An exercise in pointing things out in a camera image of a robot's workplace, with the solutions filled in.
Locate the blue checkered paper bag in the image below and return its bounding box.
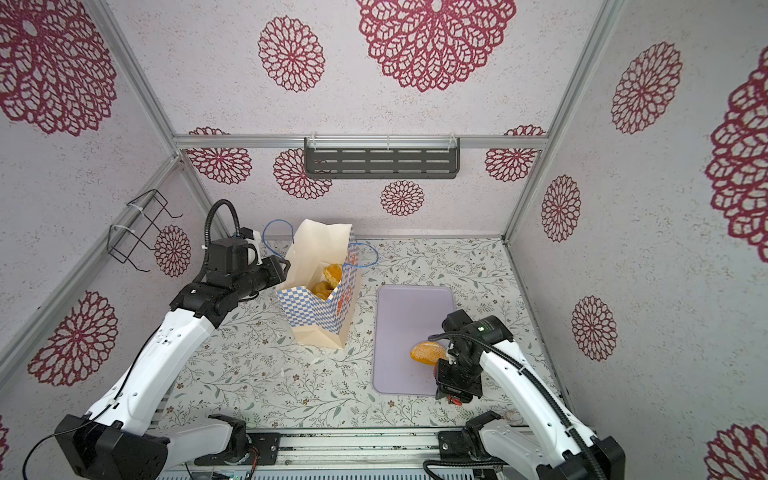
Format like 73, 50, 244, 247
262, 219, 379, 349

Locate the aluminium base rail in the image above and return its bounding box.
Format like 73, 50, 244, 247
189, 427, 480, 477

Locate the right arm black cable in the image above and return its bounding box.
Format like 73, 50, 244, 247
422, 331, 608, 480

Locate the black wire wall rack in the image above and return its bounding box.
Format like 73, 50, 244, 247
106, 188, 182, 273

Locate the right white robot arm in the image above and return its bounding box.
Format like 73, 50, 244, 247
422, 310, 626, 479

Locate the lavender plastic tray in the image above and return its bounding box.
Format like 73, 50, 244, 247
372, 285, 456, 397

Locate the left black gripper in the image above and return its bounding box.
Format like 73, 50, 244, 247
233, 254, 291, 301

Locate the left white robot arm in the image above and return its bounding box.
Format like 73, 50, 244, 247
54, 238, 290, 479

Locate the corn topped fake bread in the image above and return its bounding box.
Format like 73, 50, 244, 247
311, 280, 334, 301

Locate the braided fake bread loaf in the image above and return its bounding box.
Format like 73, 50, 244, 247
323, 264, 343, 289

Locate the oval sugared fake bread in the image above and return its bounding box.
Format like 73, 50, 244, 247
410, 341, 449, 366

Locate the dark grey wall shelf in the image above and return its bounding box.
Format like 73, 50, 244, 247
304, 137, 461, 180

